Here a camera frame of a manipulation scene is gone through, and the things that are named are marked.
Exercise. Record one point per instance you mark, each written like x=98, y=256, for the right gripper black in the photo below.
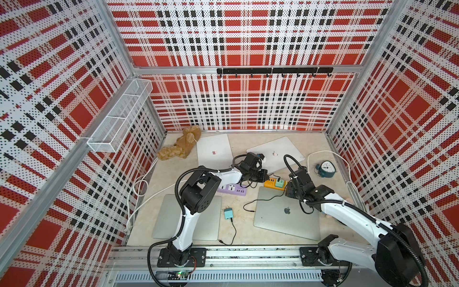
x=289, y=189

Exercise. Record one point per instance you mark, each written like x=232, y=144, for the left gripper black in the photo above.
x=263, y=172

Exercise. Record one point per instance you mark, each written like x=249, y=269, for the green charger adapter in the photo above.
x=279, y=183

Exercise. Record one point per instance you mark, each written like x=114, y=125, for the teal charger adapter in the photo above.
x=228, y=214

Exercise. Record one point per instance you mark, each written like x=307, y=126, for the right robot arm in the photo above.
x=391, y=250

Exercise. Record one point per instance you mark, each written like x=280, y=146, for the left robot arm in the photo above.
x=195, y=189

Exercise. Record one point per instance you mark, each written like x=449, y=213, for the white laptop back right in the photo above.
x=274, y=152

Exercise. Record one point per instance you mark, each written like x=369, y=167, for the white laptop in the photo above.
x=274, y=152
x=214, y=152

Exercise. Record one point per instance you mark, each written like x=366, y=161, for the silver laptop front right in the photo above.
x=278, y=213

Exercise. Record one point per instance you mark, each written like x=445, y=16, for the silver laptop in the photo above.
x=278, y=213
x=207, y=227

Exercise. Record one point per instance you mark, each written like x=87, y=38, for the white laptop back left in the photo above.
x=214, y=152

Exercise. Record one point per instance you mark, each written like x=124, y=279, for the silver laptop front left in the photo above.
x=207, y=227

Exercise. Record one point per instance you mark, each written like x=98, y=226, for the orange power strip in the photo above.
x=270, y=184

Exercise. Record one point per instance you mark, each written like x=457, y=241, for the purple power strip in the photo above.
x=233, y=189

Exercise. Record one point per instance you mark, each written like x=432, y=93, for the teal alarm clock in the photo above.
x=326, y=169

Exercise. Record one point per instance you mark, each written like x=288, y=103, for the brown teddy bear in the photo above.
x=183, y=145

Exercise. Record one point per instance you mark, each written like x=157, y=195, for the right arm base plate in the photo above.
x=312, y=256

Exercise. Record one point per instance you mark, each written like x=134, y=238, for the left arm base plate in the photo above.
x=189, y=258

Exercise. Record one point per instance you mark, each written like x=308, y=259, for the black hook rail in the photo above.
x=269, y=71

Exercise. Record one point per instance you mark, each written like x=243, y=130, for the white wire basket shelf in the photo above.
x=112, y=131

